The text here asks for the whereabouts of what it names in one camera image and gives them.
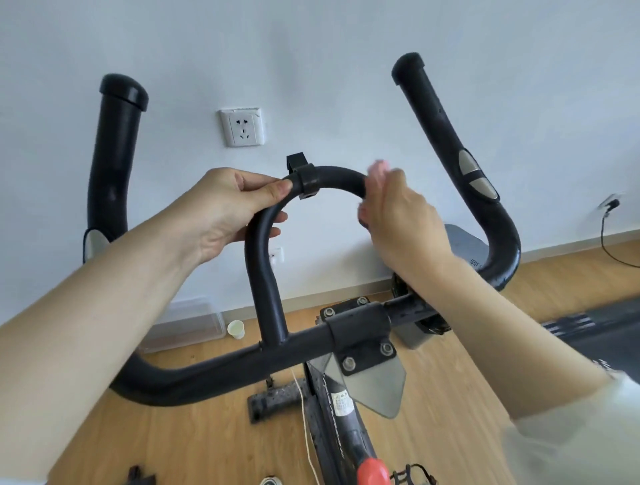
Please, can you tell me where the person's right hand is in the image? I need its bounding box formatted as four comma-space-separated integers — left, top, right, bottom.
357, 167, 457, 281

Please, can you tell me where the person's left hand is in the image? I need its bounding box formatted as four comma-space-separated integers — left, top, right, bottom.
172, 167, 294, 266

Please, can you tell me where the pink cleaning cloth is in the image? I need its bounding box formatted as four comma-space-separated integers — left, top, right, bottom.
357, 159, 392, 231

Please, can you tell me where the black exercise bike handlebar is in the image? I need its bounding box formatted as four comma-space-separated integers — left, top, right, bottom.
82, 52, 522, 408

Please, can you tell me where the person's left forearm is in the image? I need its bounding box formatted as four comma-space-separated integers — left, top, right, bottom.
0, 202, 201, 485

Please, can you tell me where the person's right forearm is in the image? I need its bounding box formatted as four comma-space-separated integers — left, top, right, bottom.
394, 250, 618, 420

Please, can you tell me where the clear plastic storage box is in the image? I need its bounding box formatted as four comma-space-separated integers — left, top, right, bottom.
137, 296, 227, 354

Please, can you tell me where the grey plastic shield plate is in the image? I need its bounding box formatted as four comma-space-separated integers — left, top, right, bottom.
324, 352, 407, 419

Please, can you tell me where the black bike base stabilizer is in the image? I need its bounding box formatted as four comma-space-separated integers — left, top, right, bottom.
247, 376, 307, 425

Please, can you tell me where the red adjustment knob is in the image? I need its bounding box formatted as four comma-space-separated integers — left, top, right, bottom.
357, 457, 392, 485

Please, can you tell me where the white sleeve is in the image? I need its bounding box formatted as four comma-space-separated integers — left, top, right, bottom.
500, 369, 640, 485

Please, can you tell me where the black clip-on holder bracket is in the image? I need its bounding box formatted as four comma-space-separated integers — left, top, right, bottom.
286, 153, 321, 200

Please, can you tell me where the black handlebar clamp plate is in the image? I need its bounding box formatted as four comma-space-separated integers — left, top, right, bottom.
320, 296, 399, 378

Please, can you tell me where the black power cable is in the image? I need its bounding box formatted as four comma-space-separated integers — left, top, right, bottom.
600, 202, 640, 268

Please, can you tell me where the wall socket with black plug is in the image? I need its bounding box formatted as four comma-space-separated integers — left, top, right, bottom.
599, 193, 629, 215

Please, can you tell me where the white cord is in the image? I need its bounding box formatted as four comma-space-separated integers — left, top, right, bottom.
291, 369, 320, 485

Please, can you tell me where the black exercise bike frame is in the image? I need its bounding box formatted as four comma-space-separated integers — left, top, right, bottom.
304, 361, 396, 485

